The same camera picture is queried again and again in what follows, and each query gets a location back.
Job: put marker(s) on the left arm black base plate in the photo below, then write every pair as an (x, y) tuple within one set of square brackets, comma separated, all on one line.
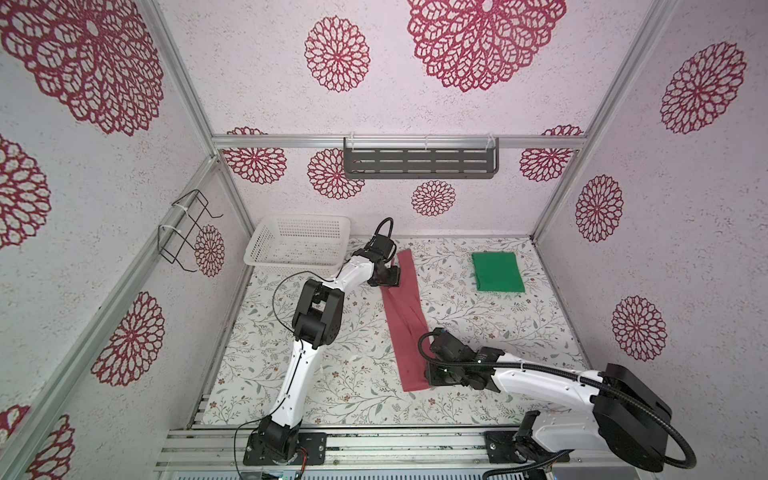
[(297, 449)]

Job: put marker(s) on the white plastic laundry basket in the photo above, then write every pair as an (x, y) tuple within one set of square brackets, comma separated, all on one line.
[(302, 241)]

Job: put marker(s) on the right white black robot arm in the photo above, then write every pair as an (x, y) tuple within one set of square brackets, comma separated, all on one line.
[(610, 411)]

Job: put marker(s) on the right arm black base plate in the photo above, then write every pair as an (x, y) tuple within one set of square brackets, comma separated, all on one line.
[(517, 445)]

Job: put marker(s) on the aluminium front rail frame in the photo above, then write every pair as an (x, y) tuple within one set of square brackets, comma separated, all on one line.
[(345, 449)]

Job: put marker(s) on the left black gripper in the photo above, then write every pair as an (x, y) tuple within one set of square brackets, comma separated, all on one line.
[(393, 280)]

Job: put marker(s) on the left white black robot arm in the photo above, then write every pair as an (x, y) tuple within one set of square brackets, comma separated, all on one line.
[(316, 324)]

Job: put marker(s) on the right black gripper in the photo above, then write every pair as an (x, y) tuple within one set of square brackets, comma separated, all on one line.
[(431, 377)]

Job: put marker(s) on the pink red tank top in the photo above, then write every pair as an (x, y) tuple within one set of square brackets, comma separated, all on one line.
[(406, 323)]

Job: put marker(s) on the green tank top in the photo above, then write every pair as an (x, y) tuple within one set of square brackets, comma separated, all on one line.
[(497, 272)]

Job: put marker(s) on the black wire wall rack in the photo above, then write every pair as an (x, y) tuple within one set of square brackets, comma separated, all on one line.
[(193, 242)]

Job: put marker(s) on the dark grey wall shelf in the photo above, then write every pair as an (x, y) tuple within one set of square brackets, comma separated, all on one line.
[(425, 163)]

